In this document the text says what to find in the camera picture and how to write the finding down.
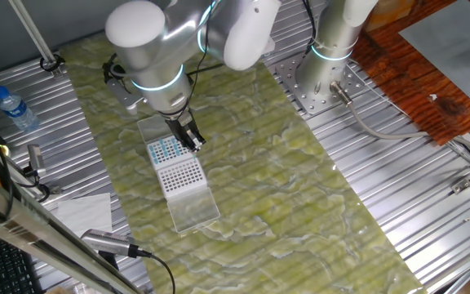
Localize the reddish brown board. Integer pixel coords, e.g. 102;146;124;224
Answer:
351;0;470;147

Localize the green marble pattern mat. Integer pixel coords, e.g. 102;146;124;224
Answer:
57;30;428;294

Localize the silver camera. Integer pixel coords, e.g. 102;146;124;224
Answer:
80;228;138;258

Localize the aluminium frame bar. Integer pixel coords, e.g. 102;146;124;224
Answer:
0;165;143;294

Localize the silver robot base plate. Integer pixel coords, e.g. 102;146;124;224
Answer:
273;52;367;116

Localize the grey pad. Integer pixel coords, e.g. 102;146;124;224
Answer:
397;0;470;103

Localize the white paper sheet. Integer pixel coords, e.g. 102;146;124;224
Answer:
51;192;113;238

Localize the black camera clamp mount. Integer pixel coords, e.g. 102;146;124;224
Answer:
12;163;63;203

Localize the thick grey cable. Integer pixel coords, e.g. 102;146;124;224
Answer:
330;80;470;165

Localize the grey camera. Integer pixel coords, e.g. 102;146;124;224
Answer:
26;143;47;177

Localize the far white pipette tip box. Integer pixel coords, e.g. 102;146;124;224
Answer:
155;156;222;234

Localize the aluminium pole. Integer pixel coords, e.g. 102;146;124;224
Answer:
8;0;63;78

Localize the black camera cable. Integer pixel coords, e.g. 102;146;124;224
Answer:
126;243;177;294

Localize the clear water bottle blue cap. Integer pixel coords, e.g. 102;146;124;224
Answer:
0;85;40;132

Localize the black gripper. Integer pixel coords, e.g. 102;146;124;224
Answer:
164;110;206;154

